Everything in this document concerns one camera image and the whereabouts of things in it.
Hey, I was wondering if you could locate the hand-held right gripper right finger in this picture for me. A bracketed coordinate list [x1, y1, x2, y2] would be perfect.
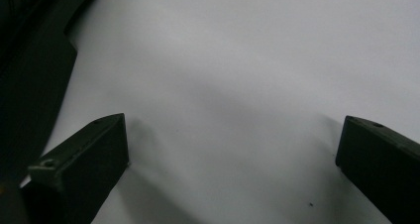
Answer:
[335, 115, 420, 224]

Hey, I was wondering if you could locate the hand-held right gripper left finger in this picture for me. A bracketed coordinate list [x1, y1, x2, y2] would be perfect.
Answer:
[21, 113, 130, 224]

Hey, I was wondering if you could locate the black leather shoe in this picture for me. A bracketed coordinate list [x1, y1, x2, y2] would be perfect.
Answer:
[0, 0, 107, 192]

